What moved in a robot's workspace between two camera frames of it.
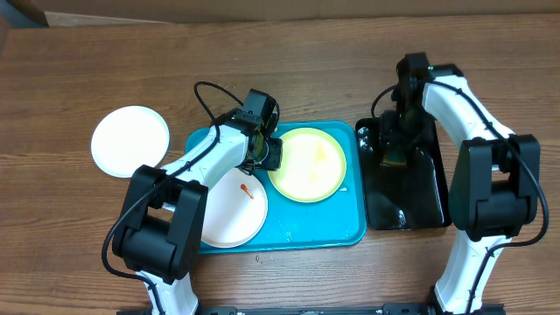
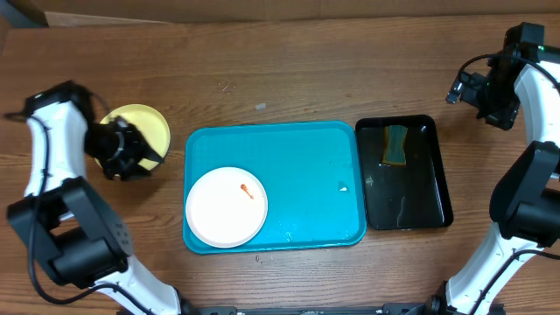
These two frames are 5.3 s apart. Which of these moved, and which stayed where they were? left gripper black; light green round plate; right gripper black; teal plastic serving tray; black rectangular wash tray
Moved: right gripper black; left gripper black; light green round plate
Stayed: teal plastic serving tray; black rectangular wash tray
